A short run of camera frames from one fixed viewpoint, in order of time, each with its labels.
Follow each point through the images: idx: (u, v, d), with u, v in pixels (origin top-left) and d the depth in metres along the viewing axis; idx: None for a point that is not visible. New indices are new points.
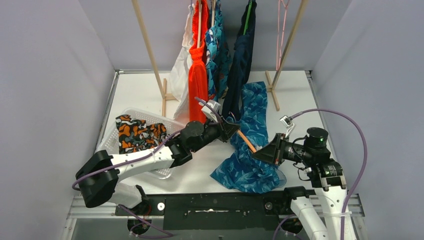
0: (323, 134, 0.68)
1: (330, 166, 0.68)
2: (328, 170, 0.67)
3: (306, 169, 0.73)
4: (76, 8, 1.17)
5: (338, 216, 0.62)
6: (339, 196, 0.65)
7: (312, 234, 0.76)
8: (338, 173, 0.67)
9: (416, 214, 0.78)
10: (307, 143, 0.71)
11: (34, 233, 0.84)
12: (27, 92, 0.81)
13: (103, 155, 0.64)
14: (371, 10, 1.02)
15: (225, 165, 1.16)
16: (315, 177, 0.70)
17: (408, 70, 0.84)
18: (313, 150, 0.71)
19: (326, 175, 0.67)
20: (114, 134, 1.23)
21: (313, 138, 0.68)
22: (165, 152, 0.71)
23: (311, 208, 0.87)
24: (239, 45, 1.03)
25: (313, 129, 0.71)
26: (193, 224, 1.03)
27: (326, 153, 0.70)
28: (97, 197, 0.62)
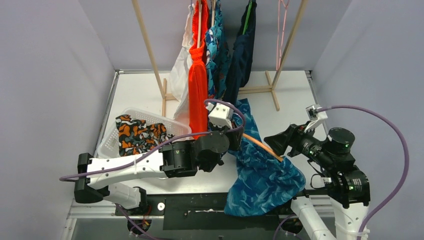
0: (349, 139, 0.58)
1: (354, 178, 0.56)
2: (352, 183, 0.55)
3: (325, 179, 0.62)
4: (77, 8, 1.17)
5: (353, 236, 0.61)
6: (358, 214, 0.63)
7: (313, 233, 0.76)
8: (363, 187, 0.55)
9: (416, 214, 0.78)
10: (328, 147, 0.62)
11: (34, 233, 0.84)
12: (27, 92, 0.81)
13: (83, 159, 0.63)
14: (371, 10, 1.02)
15: (236, 196, 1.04)
16: (336, 189, 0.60)
17: (408, 70, 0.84)
18: (334, 155, 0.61)
19: (349, 189, 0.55)
20: (114, 134, 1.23)
21: (335, 143, 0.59)
22: (153, 164, 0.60)
23: (311, 207, 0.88)
24: (238, 45, 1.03)
25: (337, 132, 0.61)
26: (193, 224, 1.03)
27: (349, 161, 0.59)
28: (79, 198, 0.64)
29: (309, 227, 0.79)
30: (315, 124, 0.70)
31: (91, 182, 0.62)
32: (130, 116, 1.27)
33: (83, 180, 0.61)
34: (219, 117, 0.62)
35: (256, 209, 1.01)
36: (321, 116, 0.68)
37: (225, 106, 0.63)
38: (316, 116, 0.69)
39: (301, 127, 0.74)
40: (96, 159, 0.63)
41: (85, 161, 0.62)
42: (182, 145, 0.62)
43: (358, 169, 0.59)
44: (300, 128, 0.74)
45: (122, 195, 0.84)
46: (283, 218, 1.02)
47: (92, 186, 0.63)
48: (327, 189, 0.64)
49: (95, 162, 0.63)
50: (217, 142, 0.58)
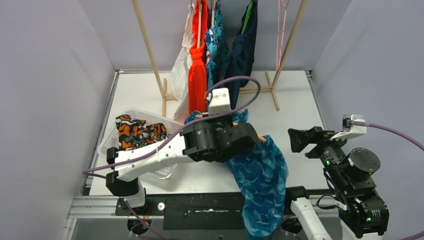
0: (373, 167, 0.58)
1: (373, 208, 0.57)
2: (370, 216, 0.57)
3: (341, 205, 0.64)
4: (76, 7, 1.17)
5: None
6: None
7: (312, 237, 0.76)
8: (381, 219, 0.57)
9: (417, 215, 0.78)
10: (347, 170, 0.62)
11: (33, 233, 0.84)
12: (27, 91, 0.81)
13: (110, 153, 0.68)
14: (371, 9, 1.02)
15: (253, 220, 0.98)
16: (351, 216, 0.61)
17: (408, 70, 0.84)
18: (352, 180, 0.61)
19: (366, 220, 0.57)
20: (114, 134, 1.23)
21: (357, 169, 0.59)
22: (174, 149, 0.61)
23: (311, 210, 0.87)
24: (237, 44, 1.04)
25: (359, 156, 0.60)
26: (192, 224, 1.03)
27: (368, 188, 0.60)
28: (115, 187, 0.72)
29: (309, 230, 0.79)
30: (344, 134, 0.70)
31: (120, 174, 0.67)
32: (130, 116, 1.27)
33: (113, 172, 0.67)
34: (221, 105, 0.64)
35: (272, 218, 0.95)
36: (354, 129, 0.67)
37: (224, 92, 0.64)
38: (349, 127, 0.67)
39: (327, 133, 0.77)
40: (121, 151, 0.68)
41: (112, 155, 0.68)
42: (206, 126, 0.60)
43: (377, 197, 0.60)
44: (324, 134, 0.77)
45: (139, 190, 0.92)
46: (283, 218, 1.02)
47: (123, 176, 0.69)
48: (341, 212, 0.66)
49: (122, 154, 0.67)
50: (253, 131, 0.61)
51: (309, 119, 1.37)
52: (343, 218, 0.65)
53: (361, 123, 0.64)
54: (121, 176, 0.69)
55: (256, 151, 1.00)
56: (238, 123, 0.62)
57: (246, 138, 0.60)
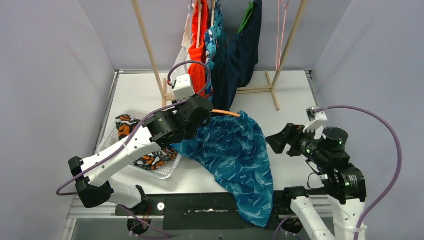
0: (342, 136, 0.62)
1: (351, 174, 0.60)
2: (348, 181, 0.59)
3: (322, 176, 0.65)
4: (76, 7, 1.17)
5: (351, 232, 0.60)
6: (355, 210, 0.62)
7: (313, 233, 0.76)
8: (359, 184, 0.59)
9: (416, 215, 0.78)
10: (323, 146, 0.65)
11: (33, 233, 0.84)
12: (27, 92, 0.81)
13: (74, 162, 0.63)
14: (371, 9, 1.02)
15: (248, 208, 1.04)
16: (333, 186, 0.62)
17: (408, 70, 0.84)
18: (329, 154, 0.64)
19: (345, 186, 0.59)
20: (114, 134, 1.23)
21: (330, 141, 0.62)
22: (143, 139, 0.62)
23: (311, 207, 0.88)
24: (231, 43, 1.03)
25: (329, 130, 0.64)
26: (192, 224, 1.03)
27: (344, 159, 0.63)
28: (89, 199, 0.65)
29: (310, 227, 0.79)
30: (312, 124, 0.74)
31: (92, 181, 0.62)
32: (130, 116, 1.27)
33: (83, 180, 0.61)
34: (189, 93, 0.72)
35: (265, 192, 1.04)
36: (318, 117, 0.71)
37: (185, 77, 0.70)
38: (313, 116, 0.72)
39: (299, 127, 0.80)
40: (86, 158, 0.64)
41: (77, 164, 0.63)
42: (164, 113, 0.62)
43: (354, 167, 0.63)
44: (298, 128, 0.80)
45: (124, 193, 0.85)
46: (283, 218, 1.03)
47: (94, 183, 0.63)
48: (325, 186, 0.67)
49: (87, 161, 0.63)
50: (207, 102, 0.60)
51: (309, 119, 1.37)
52: (327, 191, 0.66)
53: (321, 109, 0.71)
54: (93, 183, 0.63)
55: (235, 130, 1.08)
56: (188, 100, 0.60)
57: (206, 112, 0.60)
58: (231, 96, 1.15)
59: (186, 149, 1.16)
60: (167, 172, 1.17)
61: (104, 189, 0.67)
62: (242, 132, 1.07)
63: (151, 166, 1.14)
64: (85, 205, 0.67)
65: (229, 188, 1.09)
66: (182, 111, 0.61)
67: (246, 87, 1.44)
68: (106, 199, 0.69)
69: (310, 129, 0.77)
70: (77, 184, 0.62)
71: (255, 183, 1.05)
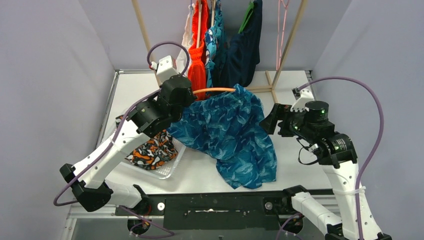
0: (323, 105, 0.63)
1: (338, 139, 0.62)
2: (337, 144, 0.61)
3: (312, 146, 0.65)
4: (76, 8, 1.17)
5: (351, 194, 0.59)
6: (350, 172, 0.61)
7: (318, 218, 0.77)
8: (348, 147, 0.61)
9: (415, 215, 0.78)
10: (307, 118, 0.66)
11: (33, 234, 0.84)
12: (27, 93, 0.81)
13: (65, 169, 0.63)
14: (371, 9, 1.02)
15: (257, 171, 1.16)
16: (324, 153, 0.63)
17: (408, 71, 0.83)
18: (315, 124, 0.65)
19: (336, 149, 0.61)
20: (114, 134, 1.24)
21: (313, 112, 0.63)
22: (129, 132, 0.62)
23: (311, 199, 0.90)
24: (232, 43, 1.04)
25: (311, 102, 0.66)
26: (192, 224, 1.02)
27: (329, 126, 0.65)
28: (89, 203, 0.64)
29: (314, 213, 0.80)
30: (298, 102, 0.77)
31: (87, 183, 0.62)
32: None
33: (79, 184, 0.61)
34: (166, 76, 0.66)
35: (266, 152, 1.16)
36: (303, 95, 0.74)
37: (166, 58, 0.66)
38: (298, 95, 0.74)
39: (286, 106, 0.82)
40: (78, 163, 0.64)
41: (69, 171, 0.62)
42: (146, 103, 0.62)
43: (340, 133, 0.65)
44: (285, 107, 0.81)
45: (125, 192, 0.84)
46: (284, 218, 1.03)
47: (90, 186, 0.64)
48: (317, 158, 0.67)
49: (79, 166, 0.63)
50: (183, 81, 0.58)
51: None
52: (319, 162, 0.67)
53: (304, 86, 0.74)
54: (90, 186, 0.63)
55: (234, 106, 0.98)
56: (162, 83, 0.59)
57: (184, 91, 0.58)
58: None
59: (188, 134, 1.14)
60: (168, 172, 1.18)
61: (103, 190, 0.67)
62: (240, 107, 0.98)
63: (151, 166, 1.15)
64: (88, 210, 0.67)
65: (237, 175, 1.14)
66: (160, 96, 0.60)
67: (246, 88, 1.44)
68: (108, 200, 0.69)
69: (297, 109, 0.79)
70: (74, 190, 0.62)
71: (257, 147, 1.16)
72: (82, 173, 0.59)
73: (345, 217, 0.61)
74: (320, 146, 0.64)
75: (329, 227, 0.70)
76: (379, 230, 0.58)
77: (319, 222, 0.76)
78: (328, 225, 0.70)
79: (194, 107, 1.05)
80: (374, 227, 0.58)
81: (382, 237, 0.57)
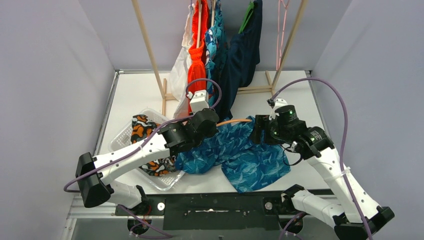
0: (290, 108, 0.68)
1: (312, 132, 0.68)
2: (313, 136, 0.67)
3: (292, 143, 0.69)
4: (76, 8, 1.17)
5: (340, 177, 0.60)
6: (332, 157, 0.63)
7: (322, 212, 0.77)
8: (323, 137, 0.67)
9: (415, 215, 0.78)
10: (279, 123, 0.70)
11: (34, 234, 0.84)
12: (26, 93, 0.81)
13: (88, 158, 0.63)
14: (371, 9, 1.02)
15: (270, 166, 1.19)
16: (304, 148, 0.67)
17: (408, 71, 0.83)
18: (288, 126, 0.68)
19: (313, 140, 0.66)
20: (127, 131, 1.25)
21: (282, 115, 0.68)
22: (158, 144, 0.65)
23: (310, 195, 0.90)
24: (232, 43, 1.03)
25: (279, 107, 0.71)
26: (193, 224, 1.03)
27: (300, 124, 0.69)
28: (92, 197, 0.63)
29: (317, 208, 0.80)
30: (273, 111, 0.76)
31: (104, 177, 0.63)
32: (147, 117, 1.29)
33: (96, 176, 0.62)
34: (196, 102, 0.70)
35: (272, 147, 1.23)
36: (278, 104, 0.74)
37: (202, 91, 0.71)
38: (273, 104, 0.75)
39: (266, 116, 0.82)
40: (100, 155, 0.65)
41: (90, 159, 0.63)
42: (177, 123, 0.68)
43: (312, 127, 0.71)
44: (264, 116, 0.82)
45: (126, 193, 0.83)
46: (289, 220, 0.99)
47: (102, 181, 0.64)
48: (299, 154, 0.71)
49: (101, 158, 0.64)
50: (212, 113, 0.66)
51: (309, 121, 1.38)
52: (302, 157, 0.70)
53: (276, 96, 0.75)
54: (102, 180, 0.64)
55: (247, 135, 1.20)
56: (195, 113, 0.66)
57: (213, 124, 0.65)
58: (231, 96, 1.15)
59: (203, 168, 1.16)
60: (171, 181, 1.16)
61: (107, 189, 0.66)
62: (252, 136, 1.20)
63: (155, 173, 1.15)
64: (84, 205, 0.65)
65: (244, 175, 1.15)
66: (190, 122, 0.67)
67: (246, 88, 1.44)
68: (108, 200, 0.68)
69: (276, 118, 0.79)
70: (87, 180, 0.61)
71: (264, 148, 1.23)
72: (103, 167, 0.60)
73: (345, 202, 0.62)
74: (299, 142, 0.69)
75: (335, 218, 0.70)
76: (377, 204, 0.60)
77: (324, 215, 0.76)
78: (334, 217, 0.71)
79: (211, 141, 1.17)
80: (371, 203, 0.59)
81: (382, 211, 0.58)
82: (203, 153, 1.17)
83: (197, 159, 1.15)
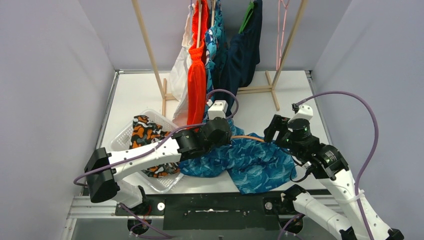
0: (305, 124, 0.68)
1: (327, 152, 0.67)
2: (328, 157, 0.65)
3: (305, 164, 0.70)
4: (76, 8, 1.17)
5: (353, 200, 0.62)
6: (347, 180, 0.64)
7: (327, 223, 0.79)
8: (337, 157, 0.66)
9: (415, 214, 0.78)
10: (293, 137, 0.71)
11: (34, 234, 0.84)
12: (26, 92, 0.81)
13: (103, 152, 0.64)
14: (371, 9, 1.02)
15: (277, 171, 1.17)
16: (319, 169, 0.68)
17: (407, 71, 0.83)
18: (302, 142, 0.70)
19: (328, 162, 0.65)
20: (128, 131, 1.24)
21: (297, 131, 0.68)
22: (171, 147, 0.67)
23: (313, 201, 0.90)
24: (232, 43, 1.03)
25: (292, 121, 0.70)
26: (193, 224, 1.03)
27: (314, 141, 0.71)
28: (101, 192, 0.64)
29: (321, 218, 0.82)
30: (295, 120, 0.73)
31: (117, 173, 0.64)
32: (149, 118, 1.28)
33: (109, 171, 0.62)
34: (216, 109, 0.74)
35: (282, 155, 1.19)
36: (301, 112, 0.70)
37: (222, 101, 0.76)
38: (297, 110, 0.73)
39: (285, 118, 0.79)
40: (114, 151, 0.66)
41: (105, 154, 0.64)
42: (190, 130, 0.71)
43: (326, 144, 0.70)
44: (284, 119, 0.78)
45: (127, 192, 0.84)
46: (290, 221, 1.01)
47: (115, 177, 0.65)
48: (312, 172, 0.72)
49: (116, 154, 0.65)
50: (223, 123, 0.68)
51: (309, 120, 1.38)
52: (316, 177, 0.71)
53: (303, 102, 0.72)
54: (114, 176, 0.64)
55: (258, 155, 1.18)
56: (207, 121, 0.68)
57: (223, 133, 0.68)
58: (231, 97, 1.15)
59: (208, 175, 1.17)
60: (169, 183, 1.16)
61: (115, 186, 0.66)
62: (262, 158, 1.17)
63: (153, 174, 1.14)
64: (91, 199, 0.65)
65: (248, 177, 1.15)
66: (201, 129, 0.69)
67: (246, 88, 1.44)
68: (114, 196, 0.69)
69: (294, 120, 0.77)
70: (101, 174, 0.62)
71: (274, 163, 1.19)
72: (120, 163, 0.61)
73: (355, 223, 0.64)
74: (312, 163, 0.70)
75: (342, 233, 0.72)
76: (389, 227, 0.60)
77: (329, 226, 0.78)
78: (340, 231, 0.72)
79: (221, 152, 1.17)
80: (383, 226, 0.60)
81: (395, 234, 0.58)
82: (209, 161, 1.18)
83: (203, 164, 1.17)
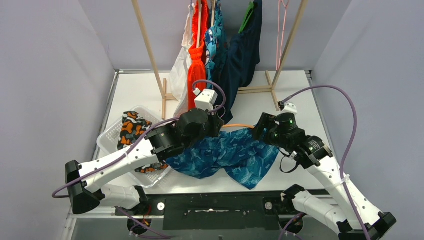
0: (289, 116, 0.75)
1: (311, 141, 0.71)
2: (311, 145, 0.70)
3: (292, 153, 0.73)
4: (76, 8, 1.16)
5: (340, 184, 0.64)
6: (332, 165, 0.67)
7: (325, 217, 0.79)
8: (321, 145, 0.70)
9: (415, 215, 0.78)
10: (280, 131, 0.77)
11: (34, 234, 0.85)
12: (26, 93, 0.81)
13: (73, 166, 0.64)
14: (372, 9, 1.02)
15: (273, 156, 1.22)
16: (304, 158, 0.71)
17: (407, 71, 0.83)
18: (289, 135, 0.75)
19: (311, 150, 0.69)
20: (118, 127, 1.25)
21: (283, 124, 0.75)
22: (144, 150, 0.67)
23: (311, 198, 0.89)
24: (232, 43, 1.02)
25: (278, 115, 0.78)
26: (193, 224, 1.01)
27: (300, 133, 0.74)
28: (78, 205, 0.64)
29: (320, 214, 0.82)
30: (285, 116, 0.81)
31: (89, 185, 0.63)
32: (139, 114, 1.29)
33: (80, 184, 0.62)
34: (204, 100, 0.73)
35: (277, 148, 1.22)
36: (287, 107, 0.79)
37: (210, 92, 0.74)
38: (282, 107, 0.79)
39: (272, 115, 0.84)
40: (85, 163, 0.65)
41: (75, 168, 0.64)
42: (165, 128, 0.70)
43: (310, 136, 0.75)
44: (271, 116, 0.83)
45: (118, 196, 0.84)
46: (291, 221, 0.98)
47: (88, 189, 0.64)
48: (299, 163, 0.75)
49: (86, 166, 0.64)
50: (199, 115, 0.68)
51: (309, 120, 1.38)
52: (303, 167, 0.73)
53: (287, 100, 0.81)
54: (88, 188, 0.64)
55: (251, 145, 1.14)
56: (181, 116, 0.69)
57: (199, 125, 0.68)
58: (231, 97, 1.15)
59: (199, 168, 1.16)
60: (155, 179, 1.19)
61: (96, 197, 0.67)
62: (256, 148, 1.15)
63: (141, 170, 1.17)
64: (73, 211, 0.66)
65: (250, 170, 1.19)
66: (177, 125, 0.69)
67: (246, 88, 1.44)
68: (96, 207, 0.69)
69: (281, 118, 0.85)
70: (72, 189, 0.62)
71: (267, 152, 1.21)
72: (88, 175, 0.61)
73: (347, 209, 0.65)
74: (298, 153, 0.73)
75: (340, 225, 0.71)
76: (379, 209, 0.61)
77: (327, 221, 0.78)
78: (338, 223, 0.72)
79: (213, 142, 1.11)
80: (372, 208, 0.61)
81: (384, 216, 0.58)
82: (201, 151, 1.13)
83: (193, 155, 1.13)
